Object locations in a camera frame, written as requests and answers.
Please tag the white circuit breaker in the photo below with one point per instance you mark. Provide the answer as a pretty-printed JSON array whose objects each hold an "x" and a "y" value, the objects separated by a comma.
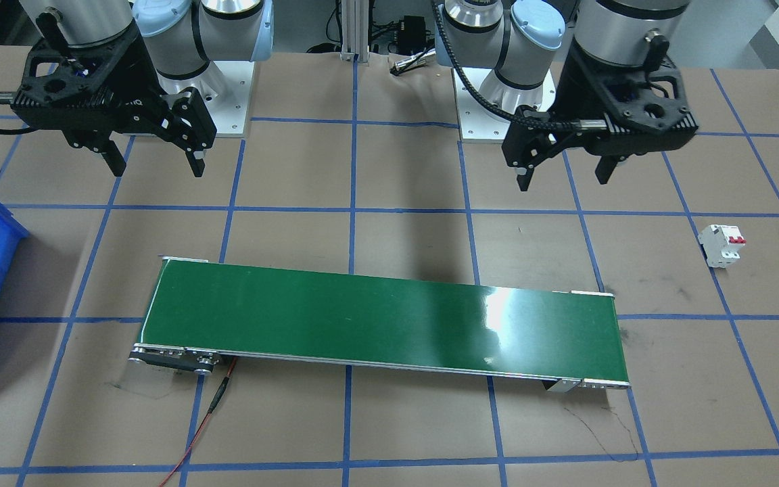
[{"x": 721, "y": 245}]

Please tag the silver cable connector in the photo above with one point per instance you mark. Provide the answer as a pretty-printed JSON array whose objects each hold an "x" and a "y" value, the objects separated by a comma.
[{"x": 412, "y": 62}]

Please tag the green conveyor belt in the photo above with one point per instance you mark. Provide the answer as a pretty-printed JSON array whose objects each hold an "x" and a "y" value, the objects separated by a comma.
[{"x": 200, "y": 311}]

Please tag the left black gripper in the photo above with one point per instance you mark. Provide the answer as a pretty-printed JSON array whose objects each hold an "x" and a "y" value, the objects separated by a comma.
[{"x": 560, "y": 97}]

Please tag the black power box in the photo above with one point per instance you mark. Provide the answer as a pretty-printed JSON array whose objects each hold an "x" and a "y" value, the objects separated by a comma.
[{"x": 411, "y": 35}]

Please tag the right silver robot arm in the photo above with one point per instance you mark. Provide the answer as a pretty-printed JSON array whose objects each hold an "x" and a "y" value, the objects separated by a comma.
[{"x": 181, "y": 37}]

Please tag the aluminium frame post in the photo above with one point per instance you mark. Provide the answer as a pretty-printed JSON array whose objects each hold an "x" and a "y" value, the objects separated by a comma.
[{"x": 356, "y": 26}]

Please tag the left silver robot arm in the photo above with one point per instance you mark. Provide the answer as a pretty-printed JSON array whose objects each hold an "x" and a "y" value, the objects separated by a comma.
[{"x": 502, "y": 55}]

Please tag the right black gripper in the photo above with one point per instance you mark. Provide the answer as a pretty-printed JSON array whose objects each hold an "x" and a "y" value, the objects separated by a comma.
[{"x": 138, "y": 90}]

